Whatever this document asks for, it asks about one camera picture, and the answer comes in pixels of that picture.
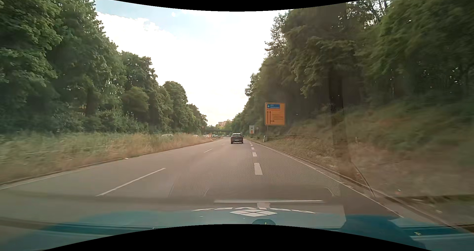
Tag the wood of green trees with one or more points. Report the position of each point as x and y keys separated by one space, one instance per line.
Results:
x=351 y=58

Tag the road markings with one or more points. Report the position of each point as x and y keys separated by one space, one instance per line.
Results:
x=258 y=168

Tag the grassy bank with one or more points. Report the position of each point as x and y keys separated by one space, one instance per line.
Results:
x=389 y=147

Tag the building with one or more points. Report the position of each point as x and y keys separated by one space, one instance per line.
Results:
x=223 y=123

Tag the orange direction road sign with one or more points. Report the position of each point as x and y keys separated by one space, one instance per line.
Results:
x=275 y=114

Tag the queue of vehicles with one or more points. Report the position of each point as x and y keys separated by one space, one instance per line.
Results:
x=211 y=135

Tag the grey asphalt road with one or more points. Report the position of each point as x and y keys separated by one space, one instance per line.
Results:
x=222 y=169

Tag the row of green trees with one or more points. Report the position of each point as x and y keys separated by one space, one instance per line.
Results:
x=74 y=77

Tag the dark car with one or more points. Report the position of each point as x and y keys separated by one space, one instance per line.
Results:
x=237 y=138

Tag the dry grass median strip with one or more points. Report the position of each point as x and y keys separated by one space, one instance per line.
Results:
x=74 y=151

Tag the guard rail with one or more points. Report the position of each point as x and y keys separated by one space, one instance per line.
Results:
x=74 y=148

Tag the bridge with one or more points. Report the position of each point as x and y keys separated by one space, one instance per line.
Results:
x=216 y=131

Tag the white road sign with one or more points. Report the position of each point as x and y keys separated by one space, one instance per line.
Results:
x=251 y=129

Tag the car's own bonnet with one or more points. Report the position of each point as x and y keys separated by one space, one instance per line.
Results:
x=148 y=228

